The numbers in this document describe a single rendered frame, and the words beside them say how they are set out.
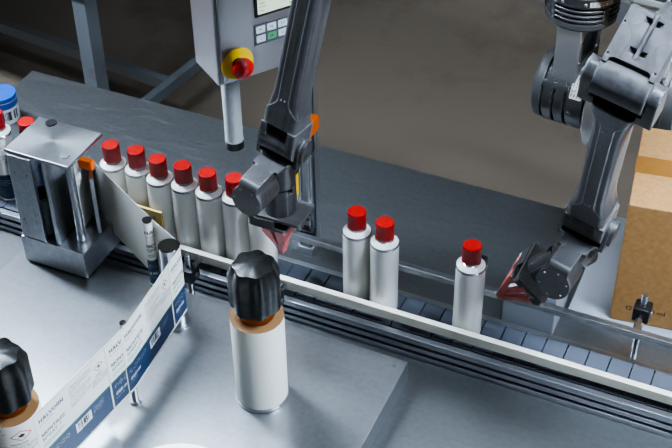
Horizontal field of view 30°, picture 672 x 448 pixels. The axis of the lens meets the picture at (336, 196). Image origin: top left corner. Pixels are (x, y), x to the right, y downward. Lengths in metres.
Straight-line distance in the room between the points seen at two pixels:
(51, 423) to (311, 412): 0.44
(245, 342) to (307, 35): 0.50
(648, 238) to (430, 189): 0.59
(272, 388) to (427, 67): 2.62
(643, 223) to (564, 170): 1.91
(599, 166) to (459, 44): 2.90
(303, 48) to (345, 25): 2.87
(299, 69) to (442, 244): 0.69
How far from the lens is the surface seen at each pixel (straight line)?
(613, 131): 1.74
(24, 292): 2.41
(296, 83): 1.96
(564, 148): 4.20
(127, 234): 2.38
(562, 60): 2.35
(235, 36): 2.11
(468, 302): 2.18
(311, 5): 1.89
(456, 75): 4.52
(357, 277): 2.25
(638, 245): 2.25
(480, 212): 2.59
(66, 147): 2.29
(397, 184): 2.66
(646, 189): 2.23
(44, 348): 2.29
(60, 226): 2.38
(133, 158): 2.36
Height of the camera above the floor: 2.47
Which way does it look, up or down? 39 degrees down
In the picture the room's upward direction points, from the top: 1 degrees counter-clockwise
